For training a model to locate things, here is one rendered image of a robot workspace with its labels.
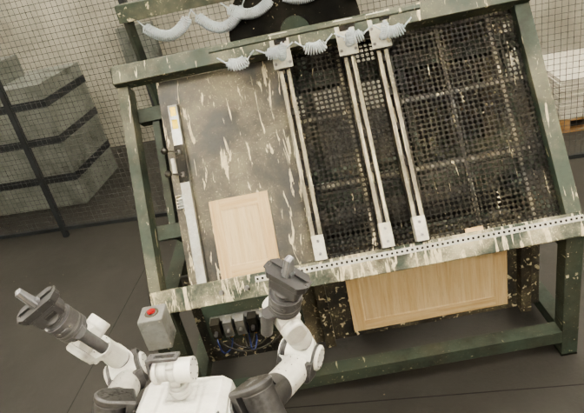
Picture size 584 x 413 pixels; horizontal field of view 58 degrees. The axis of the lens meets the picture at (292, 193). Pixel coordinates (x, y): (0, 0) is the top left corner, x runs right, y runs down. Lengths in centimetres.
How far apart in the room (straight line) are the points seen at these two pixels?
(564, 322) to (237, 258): 180
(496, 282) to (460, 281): 21
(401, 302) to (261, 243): 92
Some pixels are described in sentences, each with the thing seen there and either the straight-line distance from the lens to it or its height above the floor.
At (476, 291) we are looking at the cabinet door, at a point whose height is 38.
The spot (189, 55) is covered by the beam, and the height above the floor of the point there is 192.
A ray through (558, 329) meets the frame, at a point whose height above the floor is 18.
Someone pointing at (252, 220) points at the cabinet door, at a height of 111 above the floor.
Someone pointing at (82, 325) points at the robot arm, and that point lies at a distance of 164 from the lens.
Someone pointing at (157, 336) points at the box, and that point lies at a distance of 268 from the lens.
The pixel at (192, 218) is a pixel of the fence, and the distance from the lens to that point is 280.
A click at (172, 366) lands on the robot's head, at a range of 148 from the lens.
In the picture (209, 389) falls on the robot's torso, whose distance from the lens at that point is 153.
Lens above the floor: 242
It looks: 26 degrees down
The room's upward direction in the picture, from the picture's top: 12 degrees counter-clockwise
